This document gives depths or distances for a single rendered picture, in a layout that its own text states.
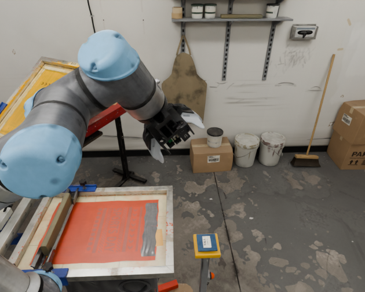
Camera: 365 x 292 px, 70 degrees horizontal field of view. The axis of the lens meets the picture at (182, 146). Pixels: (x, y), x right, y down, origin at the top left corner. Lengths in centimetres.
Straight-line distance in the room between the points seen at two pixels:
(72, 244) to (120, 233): 24
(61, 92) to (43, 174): 14
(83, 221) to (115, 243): 26
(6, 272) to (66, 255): 75
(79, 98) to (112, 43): 9
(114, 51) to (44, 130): 14
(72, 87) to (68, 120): 8
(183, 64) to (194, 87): 30
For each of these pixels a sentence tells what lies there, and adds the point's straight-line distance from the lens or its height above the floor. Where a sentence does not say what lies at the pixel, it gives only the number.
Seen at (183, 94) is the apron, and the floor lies 92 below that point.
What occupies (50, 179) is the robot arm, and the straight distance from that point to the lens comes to 31.
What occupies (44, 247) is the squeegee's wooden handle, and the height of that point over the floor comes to 106.
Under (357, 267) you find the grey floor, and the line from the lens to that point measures 291.
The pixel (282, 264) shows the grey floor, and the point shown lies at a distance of 265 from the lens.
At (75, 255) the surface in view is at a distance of 150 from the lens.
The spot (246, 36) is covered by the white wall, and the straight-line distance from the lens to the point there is 312.
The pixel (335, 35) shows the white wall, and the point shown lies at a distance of 350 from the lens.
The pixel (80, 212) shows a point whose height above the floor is 96.
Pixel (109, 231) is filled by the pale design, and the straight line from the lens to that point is 154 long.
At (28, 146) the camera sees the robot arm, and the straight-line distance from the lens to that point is 29.
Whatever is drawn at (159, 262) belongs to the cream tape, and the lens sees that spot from 139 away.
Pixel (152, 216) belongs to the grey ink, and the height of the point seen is 96.
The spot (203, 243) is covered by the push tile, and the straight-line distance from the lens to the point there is 143.
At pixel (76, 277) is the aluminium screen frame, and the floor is 99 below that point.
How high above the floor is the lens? 213
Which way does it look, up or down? 34 degrees down
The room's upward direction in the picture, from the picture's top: straight up
